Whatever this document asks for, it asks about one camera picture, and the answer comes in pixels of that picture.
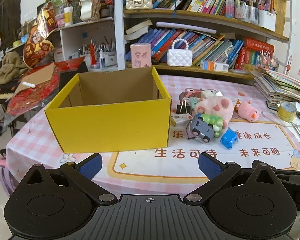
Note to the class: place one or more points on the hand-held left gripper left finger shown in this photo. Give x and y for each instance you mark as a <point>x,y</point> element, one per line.
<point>91,166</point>

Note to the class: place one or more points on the white quilted handbag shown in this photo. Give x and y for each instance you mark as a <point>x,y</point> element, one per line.
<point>180,57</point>

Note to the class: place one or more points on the carved wooden ornament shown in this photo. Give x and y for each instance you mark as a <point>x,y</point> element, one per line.
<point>96,5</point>

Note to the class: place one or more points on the red patterned paper stack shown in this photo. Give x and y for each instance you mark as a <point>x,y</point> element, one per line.
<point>32,97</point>

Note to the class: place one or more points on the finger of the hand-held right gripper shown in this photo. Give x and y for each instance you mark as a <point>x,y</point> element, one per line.
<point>295,174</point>

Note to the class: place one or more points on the white shelf unit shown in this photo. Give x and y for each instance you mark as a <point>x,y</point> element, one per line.
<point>118,30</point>

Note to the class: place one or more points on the dark jar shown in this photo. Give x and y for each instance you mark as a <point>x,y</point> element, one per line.
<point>106,11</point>

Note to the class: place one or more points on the large pink plush pig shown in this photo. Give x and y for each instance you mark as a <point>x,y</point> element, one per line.
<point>215,107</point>

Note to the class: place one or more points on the small wooden toy chair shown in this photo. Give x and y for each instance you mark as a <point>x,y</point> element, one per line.
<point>237,104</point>

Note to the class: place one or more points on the pastel striped bottle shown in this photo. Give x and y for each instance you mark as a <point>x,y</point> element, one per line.
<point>229,5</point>

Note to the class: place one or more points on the green grey toy car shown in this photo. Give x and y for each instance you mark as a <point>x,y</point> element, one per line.
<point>202,128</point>

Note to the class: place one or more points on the cream ornament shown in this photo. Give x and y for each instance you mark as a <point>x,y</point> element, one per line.
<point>86,6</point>

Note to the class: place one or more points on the wooden bookshelf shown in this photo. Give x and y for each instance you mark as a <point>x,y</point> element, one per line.
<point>165,12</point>

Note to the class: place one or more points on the small white card box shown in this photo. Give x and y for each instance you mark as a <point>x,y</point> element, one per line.
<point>180,120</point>

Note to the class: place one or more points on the red boxed book set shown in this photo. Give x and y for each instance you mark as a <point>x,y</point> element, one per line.
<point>250,55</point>

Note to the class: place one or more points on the pink printed bag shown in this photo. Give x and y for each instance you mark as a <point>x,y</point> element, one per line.
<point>3,177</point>

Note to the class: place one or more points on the white paper roll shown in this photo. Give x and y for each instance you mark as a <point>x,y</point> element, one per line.
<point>185,27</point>

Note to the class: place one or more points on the white marker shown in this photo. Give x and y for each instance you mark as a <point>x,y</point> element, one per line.
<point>28,84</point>

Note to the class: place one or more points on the brown plush cloth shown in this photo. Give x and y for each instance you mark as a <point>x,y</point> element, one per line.
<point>10,67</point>

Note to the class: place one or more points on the yellow cardboard box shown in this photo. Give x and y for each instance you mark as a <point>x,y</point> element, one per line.
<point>110,125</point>

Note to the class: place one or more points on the black binder clip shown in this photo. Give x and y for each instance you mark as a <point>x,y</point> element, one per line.
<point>182,108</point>

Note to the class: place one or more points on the white desk organizer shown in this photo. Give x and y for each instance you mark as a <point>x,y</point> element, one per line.
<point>266,21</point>

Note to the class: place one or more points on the stack of picture books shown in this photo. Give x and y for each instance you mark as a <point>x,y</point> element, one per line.
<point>277,85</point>

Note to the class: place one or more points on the blue toy vehicle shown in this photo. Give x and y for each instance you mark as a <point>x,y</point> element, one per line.
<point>227,138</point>

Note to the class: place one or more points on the woven bamboo board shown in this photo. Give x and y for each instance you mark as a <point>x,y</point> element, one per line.
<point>280,15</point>

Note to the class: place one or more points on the brown cardboard sheet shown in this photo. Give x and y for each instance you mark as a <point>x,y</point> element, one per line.
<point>40,75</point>

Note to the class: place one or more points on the cartoon figurine set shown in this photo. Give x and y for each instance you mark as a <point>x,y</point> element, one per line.
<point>267,61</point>

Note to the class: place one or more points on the small white bottle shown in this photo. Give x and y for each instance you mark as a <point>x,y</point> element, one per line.
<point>101,61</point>

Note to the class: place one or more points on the pink box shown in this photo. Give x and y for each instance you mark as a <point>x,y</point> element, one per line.
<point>60,21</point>

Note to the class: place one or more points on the red tassel ornament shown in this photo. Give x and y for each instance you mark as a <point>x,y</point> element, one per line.
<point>93,55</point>

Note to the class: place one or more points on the white pen holder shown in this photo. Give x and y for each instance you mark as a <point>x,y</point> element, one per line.
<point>110,57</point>

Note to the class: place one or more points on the small pink plush pig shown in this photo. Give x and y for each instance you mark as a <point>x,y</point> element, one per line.
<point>247,111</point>

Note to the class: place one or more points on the row of blue books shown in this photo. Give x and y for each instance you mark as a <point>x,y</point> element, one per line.
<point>210,47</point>

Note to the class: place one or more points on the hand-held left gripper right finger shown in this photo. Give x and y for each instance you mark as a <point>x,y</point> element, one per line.
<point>210,166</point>

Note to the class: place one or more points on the white yellow jar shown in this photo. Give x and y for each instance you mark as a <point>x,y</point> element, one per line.
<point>68,16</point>

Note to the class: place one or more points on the pink sticker container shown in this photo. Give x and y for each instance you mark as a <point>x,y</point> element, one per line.
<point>140,55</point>

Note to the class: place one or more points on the orange white small box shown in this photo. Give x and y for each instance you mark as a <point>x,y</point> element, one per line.
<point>215,66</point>

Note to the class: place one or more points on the yellow tape roll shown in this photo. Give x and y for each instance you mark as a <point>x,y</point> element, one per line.
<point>283,113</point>

